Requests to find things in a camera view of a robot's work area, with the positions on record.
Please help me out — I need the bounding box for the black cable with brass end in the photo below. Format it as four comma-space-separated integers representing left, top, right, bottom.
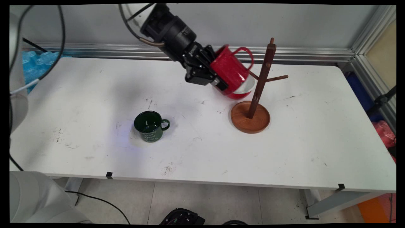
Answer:
118, 3, 165, 48

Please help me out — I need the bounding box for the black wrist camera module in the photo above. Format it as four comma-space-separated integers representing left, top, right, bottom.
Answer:
140, 4, 178, 43

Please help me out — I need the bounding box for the orange box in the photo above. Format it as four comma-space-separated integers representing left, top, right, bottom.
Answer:
358, 194, 396, 224

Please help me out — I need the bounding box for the dark green mug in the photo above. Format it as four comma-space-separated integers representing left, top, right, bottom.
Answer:
134, 111, 171, 143

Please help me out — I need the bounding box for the wooden mug tree stand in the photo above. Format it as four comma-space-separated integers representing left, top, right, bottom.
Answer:
230, 37, 289, 134

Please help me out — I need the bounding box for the thin black rod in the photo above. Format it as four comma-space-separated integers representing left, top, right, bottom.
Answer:
22, 37, 48, 53

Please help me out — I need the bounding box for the white cable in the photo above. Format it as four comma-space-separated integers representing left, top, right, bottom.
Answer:
9, 79, 41, 95

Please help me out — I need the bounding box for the black device on floor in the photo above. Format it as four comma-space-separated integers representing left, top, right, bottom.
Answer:
160, 208, 206, 225

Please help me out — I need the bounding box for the grey table leg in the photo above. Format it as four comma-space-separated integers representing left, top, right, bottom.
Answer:
305, 189, 385, 219
65, 177, 83, 206

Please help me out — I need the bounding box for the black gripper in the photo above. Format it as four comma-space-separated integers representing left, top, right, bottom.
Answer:
163, 15, 229, 92

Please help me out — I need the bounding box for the blue box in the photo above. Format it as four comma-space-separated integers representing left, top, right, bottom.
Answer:
346, 72, 375, 122

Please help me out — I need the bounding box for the yellow wall panel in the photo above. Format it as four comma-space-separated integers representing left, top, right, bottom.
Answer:
365, 19, 396, 91

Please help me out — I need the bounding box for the black floor cable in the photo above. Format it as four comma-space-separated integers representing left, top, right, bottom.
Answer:
65, 189, 131, 225

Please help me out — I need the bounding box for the red enamel mug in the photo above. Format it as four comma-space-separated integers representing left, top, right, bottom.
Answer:
209, 44, 255, 96

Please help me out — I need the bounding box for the black hanging cable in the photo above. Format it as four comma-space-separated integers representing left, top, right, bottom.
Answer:
9, 5, 34, 73
38, 5, 66, 81

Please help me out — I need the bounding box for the aluminium frame rail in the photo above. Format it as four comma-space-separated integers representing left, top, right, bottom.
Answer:
350, 5, 396, 133
22, 43, 355, 64

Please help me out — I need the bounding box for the black stand clamp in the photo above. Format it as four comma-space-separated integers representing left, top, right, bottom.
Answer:
367, 85, 396, 118

